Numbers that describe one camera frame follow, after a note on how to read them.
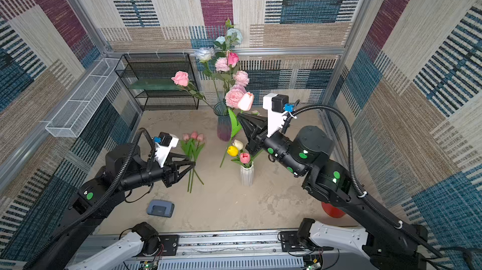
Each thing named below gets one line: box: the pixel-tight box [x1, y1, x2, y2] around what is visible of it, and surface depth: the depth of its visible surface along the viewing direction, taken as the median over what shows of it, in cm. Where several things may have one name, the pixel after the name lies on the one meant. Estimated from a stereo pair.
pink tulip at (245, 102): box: [219, 91, 255, 168], surface depth 47 cm
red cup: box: [321, 201, 346, 218], surface depth 84 cm
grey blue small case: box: [146, 199, 176, 218], surface depth 83 cm
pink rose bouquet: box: [171, 18, 255, 116], surface depth 81 cm
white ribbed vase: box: [240, 161, 255, 187], surface depth 79 cm
